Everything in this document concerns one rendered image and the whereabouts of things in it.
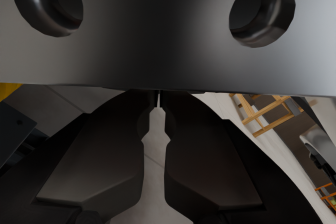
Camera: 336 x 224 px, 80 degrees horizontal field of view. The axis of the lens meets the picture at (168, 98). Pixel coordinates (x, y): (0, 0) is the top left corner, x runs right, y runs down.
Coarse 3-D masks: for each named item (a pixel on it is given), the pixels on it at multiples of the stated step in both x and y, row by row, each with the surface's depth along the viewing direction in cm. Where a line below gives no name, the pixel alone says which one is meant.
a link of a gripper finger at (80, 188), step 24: (120, 96) 10; (144, 96) 10; (96, 120) 8; (120, 120) 8; (144, 120) 9; (72, 144) 7; (96, 144) 7; (120, 144) 7; (72, 168) 6; (96, 168) 6; (120, 168) 6; (48, 192) 6; (72, 192) 6; (96, 192) 6; (120, 192) 6
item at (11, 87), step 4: (0, 84) 16; (4, 84) 16; (8, 84) 17; (12, 84) 18; (16, 84) 18; (20, 84) 19; (0, 88) 16; (4, 88) 17; (8, 88) 18; (12, 88) 18; (16, 88) 20; (0, 92) 16; (4, 92) 17; (8, 92) 18; (0, 96) 16; (4, 96) 18; (0, 100) 17
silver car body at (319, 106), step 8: (296, 96) 103; (304, 104) 97; (312, 104) 37; (320, 104) 31; (328, 104) 27; (312, 112) 91; (320, 112) 36; (328, 112) 30; (320, 120) 41; (328, 120) 34; (328, 128) 39
